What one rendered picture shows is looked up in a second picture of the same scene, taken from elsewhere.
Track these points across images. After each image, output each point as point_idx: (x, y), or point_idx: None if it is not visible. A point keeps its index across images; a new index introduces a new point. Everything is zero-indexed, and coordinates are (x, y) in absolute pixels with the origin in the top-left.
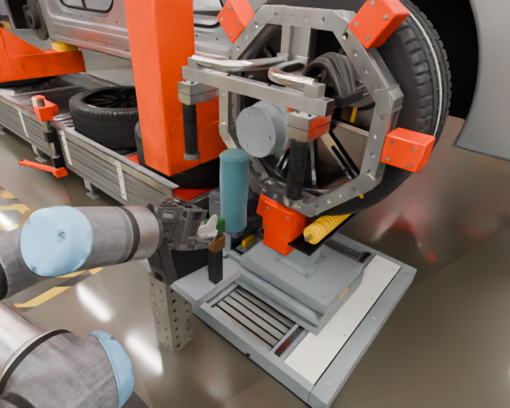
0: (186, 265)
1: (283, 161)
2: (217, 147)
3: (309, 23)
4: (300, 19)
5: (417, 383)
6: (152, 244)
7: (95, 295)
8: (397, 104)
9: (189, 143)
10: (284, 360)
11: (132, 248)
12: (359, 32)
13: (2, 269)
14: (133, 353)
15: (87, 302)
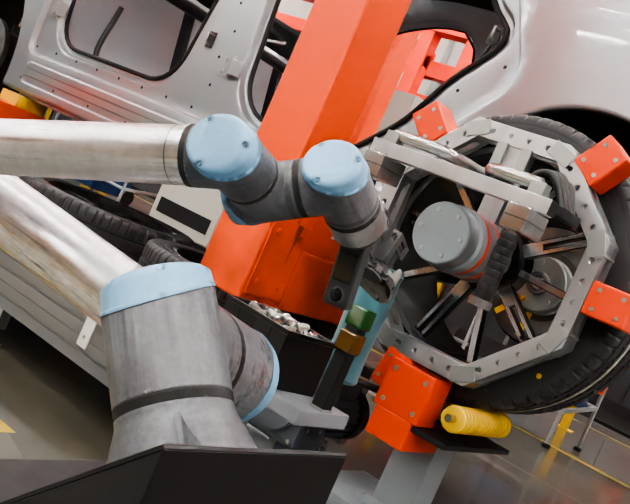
0: (288, 371)
1: (428, 322)
2: (306, 298)
3: (531, 147)
4: (522, 140)
5: None
6: (379, 231)
7: (7, 457)
8: (611, 251)
9: None
10: None
11: (372, 216)
12: (585, 168)
13: (277, 174)
14: None
15: None
